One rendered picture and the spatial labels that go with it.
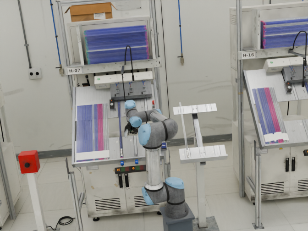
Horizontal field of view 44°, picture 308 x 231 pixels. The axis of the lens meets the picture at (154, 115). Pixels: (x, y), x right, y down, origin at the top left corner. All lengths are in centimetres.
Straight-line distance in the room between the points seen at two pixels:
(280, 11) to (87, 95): 179
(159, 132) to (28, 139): 319
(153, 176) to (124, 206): 122
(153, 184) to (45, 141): 295
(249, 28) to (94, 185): 189
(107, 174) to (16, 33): 226
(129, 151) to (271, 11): 169
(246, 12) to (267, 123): 98
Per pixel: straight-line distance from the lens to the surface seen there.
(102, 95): 326
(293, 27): 342
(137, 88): 318
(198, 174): 312
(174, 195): 242
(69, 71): 328
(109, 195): 344
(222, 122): 503
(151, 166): 227
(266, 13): 353
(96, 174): 336
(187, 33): 472
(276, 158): 351
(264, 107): 322
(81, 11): 352
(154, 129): 216
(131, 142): 301
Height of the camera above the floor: 188
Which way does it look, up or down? 17 degrees down
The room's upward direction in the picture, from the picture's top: 5 degrees counter-clockwise
